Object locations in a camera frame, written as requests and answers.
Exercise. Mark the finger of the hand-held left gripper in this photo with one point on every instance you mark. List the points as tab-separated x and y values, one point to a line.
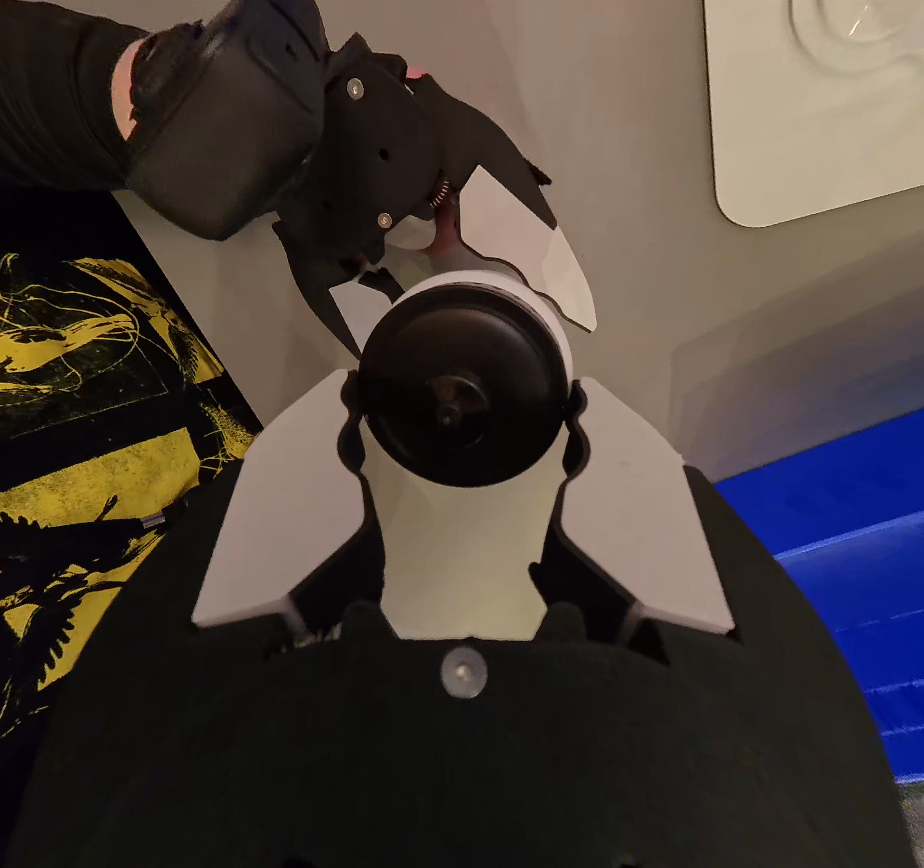
361	312
520	232

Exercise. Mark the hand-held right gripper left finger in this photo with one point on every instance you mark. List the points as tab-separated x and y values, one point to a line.
289	521

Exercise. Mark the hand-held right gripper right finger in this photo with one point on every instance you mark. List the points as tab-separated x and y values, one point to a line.
642	528

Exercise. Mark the white plastic bottle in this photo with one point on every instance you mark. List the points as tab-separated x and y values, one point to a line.
462	277

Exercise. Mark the black bottle lid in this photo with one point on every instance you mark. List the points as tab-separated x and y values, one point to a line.
462	362

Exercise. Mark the blue plastic bin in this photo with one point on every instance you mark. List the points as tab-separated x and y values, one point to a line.
852	557

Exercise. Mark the person's left forearm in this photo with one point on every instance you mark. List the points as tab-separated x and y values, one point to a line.
58	88

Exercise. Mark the person's left hand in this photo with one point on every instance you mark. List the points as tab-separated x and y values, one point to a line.
444	232

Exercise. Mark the clear round stand foot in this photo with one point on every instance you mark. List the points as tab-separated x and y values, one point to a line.
859	9

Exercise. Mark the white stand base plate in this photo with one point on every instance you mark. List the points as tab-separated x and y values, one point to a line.
758	124

